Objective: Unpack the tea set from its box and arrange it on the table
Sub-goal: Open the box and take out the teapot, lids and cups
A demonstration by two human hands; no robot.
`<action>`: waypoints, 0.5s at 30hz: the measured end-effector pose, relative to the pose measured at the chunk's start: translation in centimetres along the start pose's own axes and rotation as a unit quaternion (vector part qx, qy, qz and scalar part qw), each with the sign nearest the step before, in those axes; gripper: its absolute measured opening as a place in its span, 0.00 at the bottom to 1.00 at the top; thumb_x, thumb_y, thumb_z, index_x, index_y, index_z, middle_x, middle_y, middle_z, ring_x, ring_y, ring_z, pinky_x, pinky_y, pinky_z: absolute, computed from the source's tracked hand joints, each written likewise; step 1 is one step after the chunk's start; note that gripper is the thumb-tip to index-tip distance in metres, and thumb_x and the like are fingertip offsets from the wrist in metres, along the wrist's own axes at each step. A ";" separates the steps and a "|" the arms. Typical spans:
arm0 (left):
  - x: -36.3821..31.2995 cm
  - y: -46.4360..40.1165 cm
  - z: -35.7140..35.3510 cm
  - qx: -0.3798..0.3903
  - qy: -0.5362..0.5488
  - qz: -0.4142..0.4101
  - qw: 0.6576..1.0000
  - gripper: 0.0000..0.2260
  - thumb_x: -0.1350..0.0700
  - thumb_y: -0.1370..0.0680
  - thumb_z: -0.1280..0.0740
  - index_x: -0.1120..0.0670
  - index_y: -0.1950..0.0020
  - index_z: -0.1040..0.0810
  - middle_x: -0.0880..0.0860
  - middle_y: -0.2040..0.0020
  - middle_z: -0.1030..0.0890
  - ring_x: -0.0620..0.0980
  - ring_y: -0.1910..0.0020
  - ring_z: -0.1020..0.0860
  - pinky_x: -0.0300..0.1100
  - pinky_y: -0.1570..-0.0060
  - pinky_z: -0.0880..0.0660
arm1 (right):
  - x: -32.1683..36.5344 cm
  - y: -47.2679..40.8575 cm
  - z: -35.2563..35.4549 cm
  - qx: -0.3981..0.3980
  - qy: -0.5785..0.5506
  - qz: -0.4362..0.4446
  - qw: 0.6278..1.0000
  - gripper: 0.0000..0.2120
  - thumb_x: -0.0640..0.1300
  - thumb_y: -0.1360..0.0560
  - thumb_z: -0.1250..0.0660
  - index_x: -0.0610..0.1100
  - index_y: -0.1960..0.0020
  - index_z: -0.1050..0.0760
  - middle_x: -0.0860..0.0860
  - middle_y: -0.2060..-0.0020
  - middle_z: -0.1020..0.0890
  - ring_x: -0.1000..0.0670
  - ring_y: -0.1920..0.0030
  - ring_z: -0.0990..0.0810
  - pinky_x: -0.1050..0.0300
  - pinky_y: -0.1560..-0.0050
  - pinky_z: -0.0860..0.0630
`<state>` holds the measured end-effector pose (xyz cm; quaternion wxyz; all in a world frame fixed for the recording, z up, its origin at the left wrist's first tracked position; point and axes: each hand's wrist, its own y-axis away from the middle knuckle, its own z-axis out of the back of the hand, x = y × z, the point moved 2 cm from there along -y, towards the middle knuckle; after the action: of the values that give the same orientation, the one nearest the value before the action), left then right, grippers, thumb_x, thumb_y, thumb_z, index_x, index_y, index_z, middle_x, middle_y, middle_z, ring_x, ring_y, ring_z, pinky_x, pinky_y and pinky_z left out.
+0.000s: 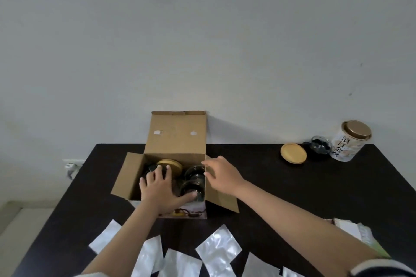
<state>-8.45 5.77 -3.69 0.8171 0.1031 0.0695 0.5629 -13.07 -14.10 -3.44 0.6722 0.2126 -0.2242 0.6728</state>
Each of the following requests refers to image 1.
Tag person's right hand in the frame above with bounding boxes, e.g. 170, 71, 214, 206
201, 155, 247, 196

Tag white tea tin gold lid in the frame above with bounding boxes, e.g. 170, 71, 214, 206
328, 120, 373, 162

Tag dark wooden table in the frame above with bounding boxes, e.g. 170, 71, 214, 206
11, 143, 416, 277

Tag white packet black logo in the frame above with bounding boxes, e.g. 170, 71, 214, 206
331, 218, 363, 242

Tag person's left forearm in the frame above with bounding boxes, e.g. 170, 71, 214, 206
81, 203, 169, 277

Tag group of silver foil pouches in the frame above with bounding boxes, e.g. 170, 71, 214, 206
88, 219, 306, 277

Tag person's right forearm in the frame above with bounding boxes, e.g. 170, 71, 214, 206
232, 179, 379, 277

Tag white wall socket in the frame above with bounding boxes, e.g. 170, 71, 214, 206
62, 159, 86, 169

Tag bamboo coaster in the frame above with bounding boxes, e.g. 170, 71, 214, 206
280, 142, 308, 165
156, 159, 183, 177

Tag red cardboard tea set box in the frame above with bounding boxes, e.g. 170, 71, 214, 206
110, 110, 240, 219

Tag person's left hand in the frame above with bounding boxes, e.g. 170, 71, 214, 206
139, 164, 198, 216

